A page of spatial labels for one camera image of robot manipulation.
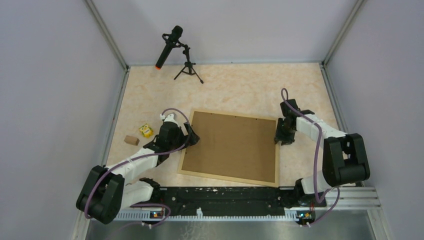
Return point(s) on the brown backing board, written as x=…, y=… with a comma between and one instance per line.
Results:
x=228, y=145

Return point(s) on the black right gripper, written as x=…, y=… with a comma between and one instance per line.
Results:
x=279, y=136

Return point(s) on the small wooden block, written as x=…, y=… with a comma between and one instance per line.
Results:
x=131, y=140

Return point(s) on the aluminium rail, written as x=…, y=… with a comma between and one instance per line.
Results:
x=346, y=198

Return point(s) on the yellow toy block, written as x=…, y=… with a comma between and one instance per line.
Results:
x=146, y=131

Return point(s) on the black microphone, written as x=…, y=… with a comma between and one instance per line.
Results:
x=171, y=42

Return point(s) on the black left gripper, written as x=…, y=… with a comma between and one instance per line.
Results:
x=190, y=139

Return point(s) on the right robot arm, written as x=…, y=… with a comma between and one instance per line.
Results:
x=340, y=158

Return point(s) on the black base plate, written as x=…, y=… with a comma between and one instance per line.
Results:
x=230, y=201

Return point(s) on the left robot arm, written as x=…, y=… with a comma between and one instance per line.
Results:
x=109, y=189

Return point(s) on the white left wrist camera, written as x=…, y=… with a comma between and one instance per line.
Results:
x=171, y=117

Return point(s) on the black mini tripod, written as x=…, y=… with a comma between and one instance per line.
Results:
x=188, y=68

